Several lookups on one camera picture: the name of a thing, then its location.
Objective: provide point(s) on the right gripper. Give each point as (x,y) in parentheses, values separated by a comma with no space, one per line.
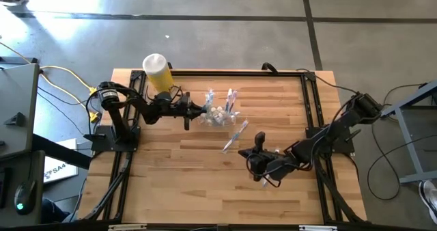
(276,162)

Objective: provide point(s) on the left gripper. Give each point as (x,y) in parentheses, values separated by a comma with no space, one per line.
(170,108)

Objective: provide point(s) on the clear acrylic box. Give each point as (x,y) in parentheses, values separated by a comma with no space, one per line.
(205,121)

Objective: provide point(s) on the clear plastic cup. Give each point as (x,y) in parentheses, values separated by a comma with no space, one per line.
(210,97)

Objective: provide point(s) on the purple white toothbrush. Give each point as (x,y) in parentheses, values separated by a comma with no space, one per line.
(234,97)

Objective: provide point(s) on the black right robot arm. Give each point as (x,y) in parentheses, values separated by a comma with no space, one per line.
(334,128)

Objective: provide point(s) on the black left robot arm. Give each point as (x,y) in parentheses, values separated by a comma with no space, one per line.
(116,121)

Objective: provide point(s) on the yellow wipes canister white lid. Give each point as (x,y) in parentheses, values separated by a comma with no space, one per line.
(158,74)

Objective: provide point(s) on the black diagonal beam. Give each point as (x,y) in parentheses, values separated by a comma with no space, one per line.
(61,152)

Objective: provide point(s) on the white printed sign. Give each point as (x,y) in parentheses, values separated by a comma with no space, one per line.
(59,162)

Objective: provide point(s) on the grey metal stand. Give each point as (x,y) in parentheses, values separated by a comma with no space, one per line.
(408,138)

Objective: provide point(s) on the person's leg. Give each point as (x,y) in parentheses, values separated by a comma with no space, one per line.
(54,210)

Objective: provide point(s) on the grey side desk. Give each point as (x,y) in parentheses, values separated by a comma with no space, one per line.
(17,87)

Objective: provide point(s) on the black computer mouse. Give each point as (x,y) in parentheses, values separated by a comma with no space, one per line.
(25,197)

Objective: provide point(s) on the black aluminium table frame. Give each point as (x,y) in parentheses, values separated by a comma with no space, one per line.
(218,73)

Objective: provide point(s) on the silver edge bracket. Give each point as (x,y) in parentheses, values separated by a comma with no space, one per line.
(317,228)
(128,228)

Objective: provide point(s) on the black triangular bracket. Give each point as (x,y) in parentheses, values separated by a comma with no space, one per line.
(15,120)

